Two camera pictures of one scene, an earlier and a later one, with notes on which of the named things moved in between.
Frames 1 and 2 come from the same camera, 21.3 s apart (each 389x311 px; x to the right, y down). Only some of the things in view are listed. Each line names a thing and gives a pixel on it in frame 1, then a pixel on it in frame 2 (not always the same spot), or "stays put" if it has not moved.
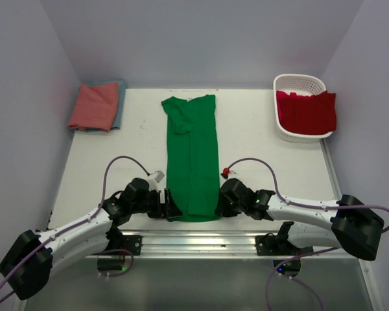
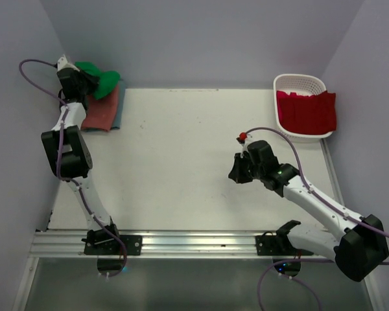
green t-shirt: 192,170 -> 108,80
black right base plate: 271,245 stays put
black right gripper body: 228,208 -> 246,171
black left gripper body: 150,205 -> 87,86
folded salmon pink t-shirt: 95,106 stays put
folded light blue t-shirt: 121,84 stays put
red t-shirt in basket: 304,115 stays put
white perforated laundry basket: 303,84 stays put
